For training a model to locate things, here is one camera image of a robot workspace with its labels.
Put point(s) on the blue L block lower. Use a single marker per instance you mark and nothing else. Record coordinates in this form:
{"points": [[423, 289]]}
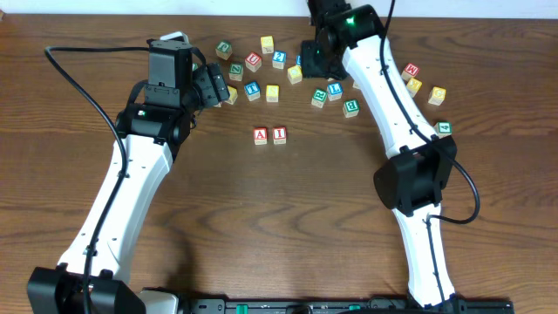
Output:
{"points": [[335, 91]]}

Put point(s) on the green 4 block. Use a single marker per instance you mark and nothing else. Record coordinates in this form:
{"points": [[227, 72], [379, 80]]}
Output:
{"points": [[443, 129]]}

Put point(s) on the yellow O block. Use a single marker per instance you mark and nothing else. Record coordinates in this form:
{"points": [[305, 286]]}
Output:
{"points": [[233, 95]]}

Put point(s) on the green Z block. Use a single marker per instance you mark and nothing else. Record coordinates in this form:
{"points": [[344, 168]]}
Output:
{"points": [[235, 71]]}

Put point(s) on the red I block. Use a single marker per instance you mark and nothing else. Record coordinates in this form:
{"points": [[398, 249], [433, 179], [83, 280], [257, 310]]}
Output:
{"points": [[279, 135]]}

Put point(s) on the yellow block top row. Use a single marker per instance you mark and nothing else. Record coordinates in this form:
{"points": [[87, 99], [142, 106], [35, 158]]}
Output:
{"points": [[267, 44]]}

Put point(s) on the red M block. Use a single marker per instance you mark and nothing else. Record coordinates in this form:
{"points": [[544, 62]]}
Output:
{"points": [[410, 71]]}

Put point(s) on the yellow S block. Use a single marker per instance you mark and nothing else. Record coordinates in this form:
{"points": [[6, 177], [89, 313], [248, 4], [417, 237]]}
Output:
{"points": [[272, 93]]}

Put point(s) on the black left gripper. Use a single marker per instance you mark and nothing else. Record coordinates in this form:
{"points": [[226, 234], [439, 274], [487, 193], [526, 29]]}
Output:
{"points": [[210, 97]]}

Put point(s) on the blue 2 block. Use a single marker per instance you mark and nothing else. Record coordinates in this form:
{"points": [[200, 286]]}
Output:
{"points": [[279, 59]]}

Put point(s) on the yellow block centre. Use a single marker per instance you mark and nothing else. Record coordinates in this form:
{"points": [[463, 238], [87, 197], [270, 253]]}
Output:
{"points": [[294, 74]]}

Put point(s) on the red U block left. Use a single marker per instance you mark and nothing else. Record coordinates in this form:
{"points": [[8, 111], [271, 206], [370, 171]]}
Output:
{"points": [[253, 61]]}

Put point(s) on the green J block top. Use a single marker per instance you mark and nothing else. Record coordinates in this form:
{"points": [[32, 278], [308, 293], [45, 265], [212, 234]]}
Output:
{"points": [[224, 49]]}

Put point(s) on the green B block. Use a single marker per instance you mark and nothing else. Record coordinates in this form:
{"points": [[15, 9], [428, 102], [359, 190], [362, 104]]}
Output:
{"points": [[351, 108]]}

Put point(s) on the green R block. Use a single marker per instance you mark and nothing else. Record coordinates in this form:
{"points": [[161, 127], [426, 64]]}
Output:
{"points": [[319, 98]]}

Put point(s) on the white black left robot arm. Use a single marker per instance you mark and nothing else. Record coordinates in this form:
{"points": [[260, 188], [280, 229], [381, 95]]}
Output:
{"points": [[92, 275]]}

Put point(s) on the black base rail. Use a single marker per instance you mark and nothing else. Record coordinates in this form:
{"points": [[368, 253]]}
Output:
{"points": [[375, 305]]}

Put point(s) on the yellow G block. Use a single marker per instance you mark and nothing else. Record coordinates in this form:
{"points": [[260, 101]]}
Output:
{"points": [[437, 96]]}

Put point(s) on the yellow X block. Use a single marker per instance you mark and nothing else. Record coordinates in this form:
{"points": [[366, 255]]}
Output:
{"points": [[413, 85]]}

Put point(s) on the red A block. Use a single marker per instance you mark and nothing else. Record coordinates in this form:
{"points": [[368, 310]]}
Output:
{"points": [[260, 136]]}

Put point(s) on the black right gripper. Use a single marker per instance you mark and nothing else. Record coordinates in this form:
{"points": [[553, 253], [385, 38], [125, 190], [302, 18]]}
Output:
{"points": [[309, 68]]}

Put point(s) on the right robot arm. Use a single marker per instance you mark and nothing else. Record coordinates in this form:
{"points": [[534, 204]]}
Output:
{"points": [[352, 42]]}

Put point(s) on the blue T block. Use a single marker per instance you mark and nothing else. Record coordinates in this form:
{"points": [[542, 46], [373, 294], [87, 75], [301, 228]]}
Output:
{"points": [[252, 90]]}

